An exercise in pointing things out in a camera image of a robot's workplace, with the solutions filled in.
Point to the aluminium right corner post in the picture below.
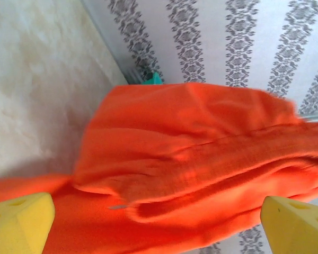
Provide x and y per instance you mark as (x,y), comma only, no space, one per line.
(316,116)

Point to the red-orange shorts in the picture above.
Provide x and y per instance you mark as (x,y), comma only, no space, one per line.
(175,145)

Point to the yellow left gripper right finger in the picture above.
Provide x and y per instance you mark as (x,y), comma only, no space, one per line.
(296,230)

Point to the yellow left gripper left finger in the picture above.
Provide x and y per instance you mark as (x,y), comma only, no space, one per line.
(16,227)

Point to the teal plastic basket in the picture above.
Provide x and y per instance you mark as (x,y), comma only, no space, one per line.
(155,79)

